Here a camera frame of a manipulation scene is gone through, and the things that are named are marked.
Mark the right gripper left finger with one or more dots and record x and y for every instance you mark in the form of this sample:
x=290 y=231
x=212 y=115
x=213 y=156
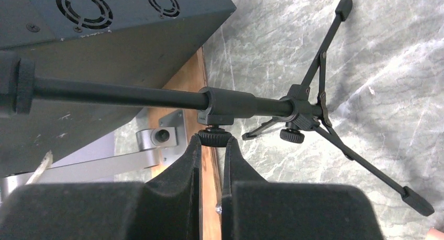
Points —
x=166 y=207

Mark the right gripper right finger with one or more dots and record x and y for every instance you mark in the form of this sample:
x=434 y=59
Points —
x=253 y=208

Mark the black tripod mic stand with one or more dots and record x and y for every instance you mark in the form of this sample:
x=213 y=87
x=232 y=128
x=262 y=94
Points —
x=303 y=109

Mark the blue network switch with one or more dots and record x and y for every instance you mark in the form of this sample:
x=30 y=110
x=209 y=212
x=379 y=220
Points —
x=126 y=42

